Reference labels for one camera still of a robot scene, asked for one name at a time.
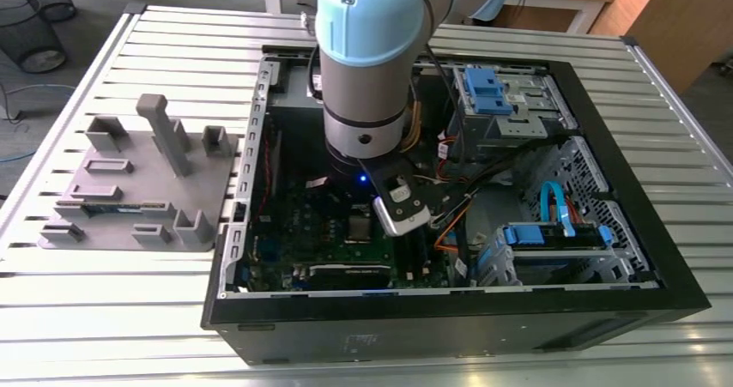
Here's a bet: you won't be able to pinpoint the silver-topped CPU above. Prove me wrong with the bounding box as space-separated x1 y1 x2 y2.
346 214 372 240

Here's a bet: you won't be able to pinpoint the CPU socket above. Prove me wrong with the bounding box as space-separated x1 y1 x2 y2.
342 212 383 247

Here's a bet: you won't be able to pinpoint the grey power supply unit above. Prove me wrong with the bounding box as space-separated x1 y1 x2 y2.
267 65 326 180

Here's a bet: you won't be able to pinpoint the green Dell motherboard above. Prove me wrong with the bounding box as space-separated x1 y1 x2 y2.
244 176 456 293

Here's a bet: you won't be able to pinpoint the black Nvidia graphics card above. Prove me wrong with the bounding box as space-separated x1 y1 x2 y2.
307 262 395 293

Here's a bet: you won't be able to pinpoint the blue plastic drive carrier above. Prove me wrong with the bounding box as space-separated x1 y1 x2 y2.
464 67 504 97
475 95 514 116

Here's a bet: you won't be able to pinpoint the silver optical drive cage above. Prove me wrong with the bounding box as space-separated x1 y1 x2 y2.
444 63 578 161

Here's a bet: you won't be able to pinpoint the blue plastic cage latch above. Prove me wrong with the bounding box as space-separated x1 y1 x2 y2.
476 244 500 287

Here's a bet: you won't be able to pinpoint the grey plastic parts rack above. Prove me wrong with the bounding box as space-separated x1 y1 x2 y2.
34 94 243 254

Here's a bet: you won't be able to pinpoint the black disk in blue carrier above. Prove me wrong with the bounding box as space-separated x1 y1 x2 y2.
500 223 613 251

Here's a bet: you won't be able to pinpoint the black PC case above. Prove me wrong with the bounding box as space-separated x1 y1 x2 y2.
197 45 713 366

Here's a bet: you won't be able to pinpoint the RAM stick with gold contacts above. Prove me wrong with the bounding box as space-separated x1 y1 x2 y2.
77 205 144 217

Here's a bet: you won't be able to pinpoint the silver disk bay cage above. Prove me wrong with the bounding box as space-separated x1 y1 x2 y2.
468 221 657 287

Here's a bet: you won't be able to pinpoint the small black mesh bin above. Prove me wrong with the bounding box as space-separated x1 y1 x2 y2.
37 1 79 23

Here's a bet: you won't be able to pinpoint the large black mesh bin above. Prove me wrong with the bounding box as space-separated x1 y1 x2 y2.
0 0 68 74

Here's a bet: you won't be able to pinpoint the wooden cabinet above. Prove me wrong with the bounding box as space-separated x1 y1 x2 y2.
623 0 733 99

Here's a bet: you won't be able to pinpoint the red black twisted wire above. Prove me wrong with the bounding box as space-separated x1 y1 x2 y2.
253 129 283 216

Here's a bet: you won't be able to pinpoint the silver camera on black mount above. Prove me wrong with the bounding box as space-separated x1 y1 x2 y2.
355 157 451 239

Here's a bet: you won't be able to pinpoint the yellow power wires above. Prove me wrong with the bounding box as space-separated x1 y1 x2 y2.
399 103 424 154

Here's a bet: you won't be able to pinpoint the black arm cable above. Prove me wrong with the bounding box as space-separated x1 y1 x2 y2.
420 0 463 165

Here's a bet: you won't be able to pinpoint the orange wire bundle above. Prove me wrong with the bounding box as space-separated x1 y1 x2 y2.
431 226 476 257

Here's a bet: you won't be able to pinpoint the thick black cable bundle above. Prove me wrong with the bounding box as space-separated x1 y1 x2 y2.
428 134 574 229

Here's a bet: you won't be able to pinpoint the blue data wire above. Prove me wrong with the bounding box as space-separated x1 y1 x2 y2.
539 179 575 239

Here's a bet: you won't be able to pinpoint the blue floor cable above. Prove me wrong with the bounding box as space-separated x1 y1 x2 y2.
0 148 36 165

